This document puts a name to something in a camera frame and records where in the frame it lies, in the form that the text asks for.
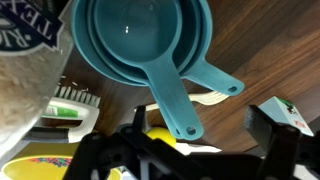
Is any white green scrub brush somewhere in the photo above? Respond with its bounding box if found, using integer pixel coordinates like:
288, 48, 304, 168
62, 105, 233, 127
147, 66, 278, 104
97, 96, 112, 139
23, 85, 102, 144

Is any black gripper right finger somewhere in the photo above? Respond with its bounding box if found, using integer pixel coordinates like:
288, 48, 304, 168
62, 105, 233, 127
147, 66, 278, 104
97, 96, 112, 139
244, 104, 301, 180

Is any yellow bowl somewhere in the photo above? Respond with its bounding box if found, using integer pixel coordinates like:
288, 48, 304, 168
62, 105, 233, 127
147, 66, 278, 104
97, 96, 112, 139
0, 141, 126, 180

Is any small teal measuring cup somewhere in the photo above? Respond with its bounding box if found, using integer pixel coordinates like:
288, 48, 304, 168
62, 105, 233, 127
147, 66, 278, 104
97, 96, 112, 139
93, 0, 205, 142

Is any yellow ball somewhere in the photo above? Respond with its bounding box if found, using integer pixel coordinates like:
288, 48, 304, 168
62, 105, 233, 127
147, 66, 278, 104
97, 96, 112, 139
145, 126, 178, 149

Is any white plastic fork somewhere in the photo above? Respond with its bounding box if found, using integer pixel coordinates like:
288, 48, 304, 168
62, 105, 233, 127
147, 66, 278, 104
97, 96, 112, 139
133, 90, 230, 113

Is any medium teal measuring cup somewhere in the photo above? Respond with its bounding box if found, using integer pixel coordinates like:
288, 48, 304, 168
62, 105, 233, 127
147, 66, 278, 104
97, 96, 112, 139
87, 0, 203, 140

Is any white paper sheet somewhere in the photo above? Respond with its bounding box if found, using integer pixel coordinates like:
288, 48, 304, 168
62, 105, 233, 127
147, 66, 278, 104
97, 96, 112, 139
174, 141, 223, 156

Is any large teal measuring cup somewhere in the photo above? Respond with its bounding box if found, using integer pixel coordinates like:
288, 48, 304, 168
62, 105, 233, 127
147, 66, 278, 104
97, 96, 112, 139
70, 0, 246, 98

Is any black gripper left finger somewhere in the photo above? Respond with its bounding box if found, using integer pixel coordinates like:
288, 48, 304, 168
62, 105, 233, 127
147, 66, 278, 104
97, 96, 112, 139
63, 105, 158, 180

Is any glass jar of rice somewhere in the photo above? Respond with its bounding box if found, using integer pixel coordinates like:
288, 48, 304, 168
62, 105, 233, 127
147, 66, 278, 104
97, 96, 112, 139
0, 0, 74, 158

